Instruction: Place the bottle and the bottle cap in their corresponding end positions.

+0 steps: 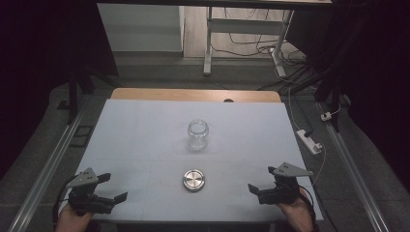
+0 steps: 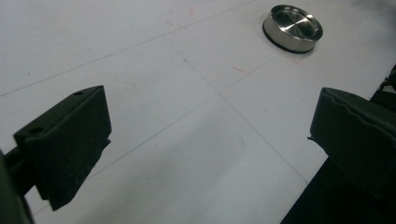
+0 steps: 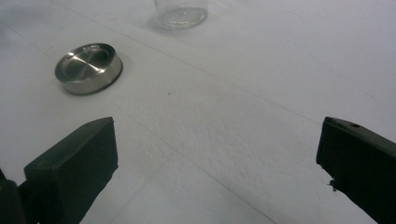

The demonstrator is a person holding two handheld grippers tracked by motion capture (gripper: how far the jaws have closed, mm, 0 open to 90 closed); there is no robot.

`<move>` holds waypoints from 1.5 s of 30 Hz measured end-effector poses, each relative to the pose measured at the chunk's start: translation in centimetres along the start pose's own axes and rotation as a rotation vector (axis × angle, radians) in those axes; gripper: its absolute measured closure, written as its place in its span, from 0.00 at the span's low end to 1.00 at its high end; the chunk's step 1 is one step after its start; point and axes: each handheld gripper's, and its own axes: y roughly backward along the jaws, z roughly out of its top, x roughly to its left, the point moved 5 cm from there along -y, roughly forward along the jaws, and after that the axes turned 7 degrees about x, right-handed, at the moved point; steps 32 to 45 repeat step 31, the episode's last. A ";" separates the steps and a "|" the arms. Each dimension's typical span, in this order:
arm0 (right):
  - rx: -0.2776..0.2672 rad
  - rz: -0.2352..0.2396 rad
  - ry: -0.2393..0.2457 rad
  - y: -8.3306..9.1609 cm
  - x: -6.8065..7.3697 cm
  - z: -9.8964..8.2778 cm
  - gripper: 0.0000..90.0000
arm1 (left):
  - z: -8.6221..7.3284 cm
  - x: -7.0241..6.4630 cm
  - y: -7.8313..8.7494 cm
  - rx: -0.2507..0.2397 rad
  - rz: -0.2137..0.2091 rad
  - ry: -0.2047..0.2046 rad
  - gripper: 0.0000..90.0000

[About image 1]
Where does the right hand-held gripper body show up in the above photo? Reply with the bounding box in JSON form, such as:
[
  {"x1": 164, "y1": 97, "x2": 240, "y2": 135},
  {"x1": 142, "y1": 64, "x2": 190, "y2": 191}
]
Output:
[{"x1": 257, "y1": 161, "x2": 313, "y2": 206}]

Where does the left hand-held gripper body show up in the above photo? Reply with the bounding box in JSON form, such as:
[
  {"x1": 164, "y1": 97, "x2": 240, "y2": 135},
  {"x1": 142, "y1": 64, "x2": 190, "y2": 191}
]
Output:
[{"x1": 66, "y1": 167, "x2": 114, "y2": 216}]

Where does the round metal lid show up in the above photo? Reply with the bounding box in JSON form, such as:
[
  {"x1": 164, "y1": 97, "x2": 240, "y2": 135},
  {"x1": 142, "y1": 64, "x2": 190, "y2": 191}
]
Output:
[{"x1": 182, "y1": 168, "x2": 206, "y2": 193}]

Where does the clear glass jar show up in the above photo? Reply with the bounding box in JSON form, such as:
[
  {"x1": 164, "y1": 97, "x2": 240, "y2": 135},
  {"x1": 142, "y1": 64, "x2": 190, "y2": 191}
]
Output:
[{"x1": 187, "y1": 119, "x2": 210, "y2": 153}]

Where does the person's right hand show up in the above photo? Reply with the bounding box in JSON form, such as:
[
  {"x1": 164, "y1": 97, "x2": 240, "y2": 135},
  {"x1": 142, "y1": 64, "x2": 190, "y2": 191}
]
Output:
[{"x1": 279, "y1": 188, "x2": 315, "y2": 232}]

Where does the person's left hand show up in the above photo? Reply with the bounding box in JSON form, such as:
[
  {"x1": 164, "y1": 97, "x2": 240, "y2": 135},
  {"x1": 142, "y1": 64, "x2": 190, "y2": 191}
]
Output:
[{"x1": 54, "y1": 205, "x2": 94, "y2": 232}]

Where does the white power strip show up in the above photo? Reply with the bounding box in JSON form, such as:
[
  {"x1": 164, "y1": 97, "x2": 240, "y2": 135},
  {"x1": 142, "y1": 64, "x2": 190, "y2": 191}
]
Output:
[{"x1": 296, "y1": 129, "x2": 323, "y2": 156}]

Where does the black metal stand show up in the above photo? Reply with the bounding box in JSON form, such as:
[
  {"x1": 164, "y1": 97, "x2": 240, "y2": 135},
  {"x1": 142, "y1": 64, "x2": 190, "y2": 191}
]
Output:
[
  {"x1": 279, "y1": 64, "x2": 356, "y2": 133},
  {"x1": 57, "y1": 64, "x2": 120, "y2": 125}
]

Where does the black curtain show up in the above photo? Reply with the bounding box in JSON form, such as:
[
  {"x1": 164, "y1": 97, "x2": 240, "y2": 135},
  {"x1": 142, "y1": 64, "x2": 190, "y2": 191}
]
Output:
[
  {"x1": 0, "y1": 0, "x2": 119, "y2": 182},
  {"x1": 286, "y1": 0, "x2": 410, "y2": 191}
]

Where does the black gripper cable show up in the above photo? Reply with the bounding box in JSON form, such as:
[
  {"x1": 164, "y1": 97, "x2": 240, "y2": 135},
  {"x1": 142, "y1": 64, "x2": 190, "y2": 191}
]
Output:
[
  {"x1": 298, "y1": 185, "x2": 318, "y2": 226},
  {"x1": 52, "y1": 173, "x2": 81, "y2": 226}
]

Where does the black rectangular floor bracket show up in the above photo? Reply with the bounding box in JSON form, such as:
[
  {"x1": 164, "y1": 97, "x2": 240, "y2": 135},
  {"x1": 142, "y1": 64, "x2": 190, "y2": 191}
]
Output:
[{"x1": 70, "y1": 125, "x2": 95, "y2": 149}]

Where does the thin white cable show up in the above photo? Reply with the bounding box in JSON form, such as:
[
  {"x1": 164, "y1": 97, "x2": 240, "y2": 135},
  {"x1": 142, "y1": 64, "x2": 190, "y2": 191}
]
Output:
[{"x1": 287, "y1": 86, "x2": 327, "y2": 187}]

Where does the aluminium floor rail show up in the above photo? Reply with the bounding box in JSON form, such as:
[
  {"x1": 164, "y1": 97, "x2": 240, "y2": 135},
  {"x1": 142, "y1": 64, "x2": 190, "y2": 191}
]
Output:
[
  {"x1": 8, "y1": 105, "x2": 90, "y2": 232},
  {"x1": 317, "y1": 102, "x2": 391, "y2": 232}
]

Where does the tangle of black floor cables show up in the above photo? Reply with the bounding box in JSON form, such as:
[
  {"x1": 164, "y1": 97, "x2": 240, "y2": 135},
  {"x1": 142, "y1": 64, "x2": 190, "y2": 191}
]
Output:
[{"x1": 211, "y1": 7, "x2": 308, "y2": 67}]

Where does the white desk frame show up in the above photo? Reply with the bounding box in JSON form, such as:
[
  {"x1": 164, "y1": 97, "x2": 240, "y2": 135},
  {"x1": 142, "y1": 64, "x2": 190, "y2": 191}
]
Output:
[{"x1": 202, "y1": 6, "x2": 295, "y2": 78}]

